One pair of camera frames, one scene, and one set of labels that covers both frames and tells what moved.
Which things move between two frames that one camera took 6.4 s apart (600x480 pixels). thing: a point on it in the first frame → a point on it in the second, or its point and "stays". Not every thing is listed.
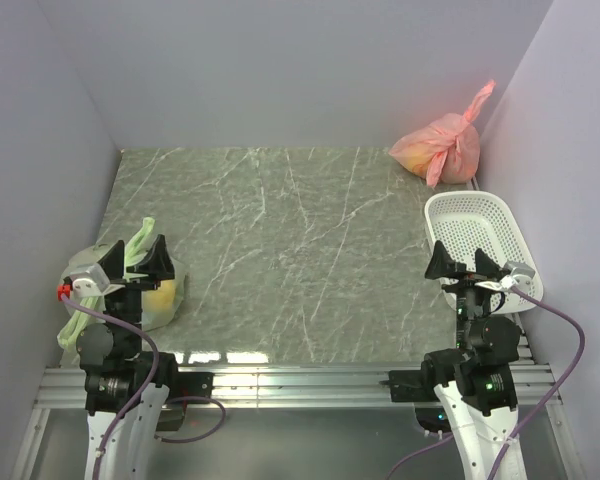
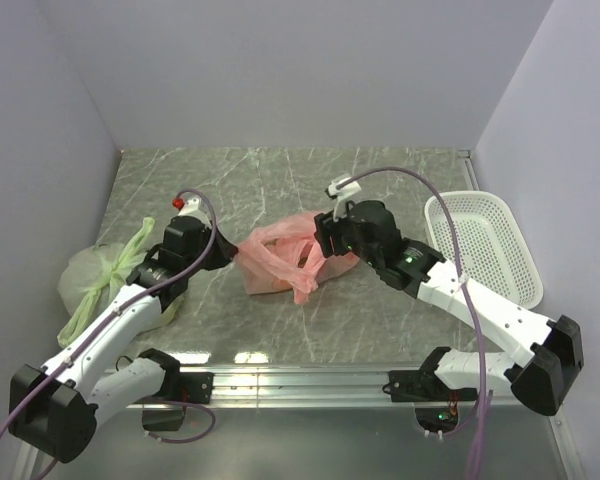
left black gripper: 157,264 → 225,252
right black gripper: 441,263 → 327,227
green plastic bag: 161,304 stays
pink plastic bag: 444,149 → 288,255
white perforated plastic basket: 465,221 stays
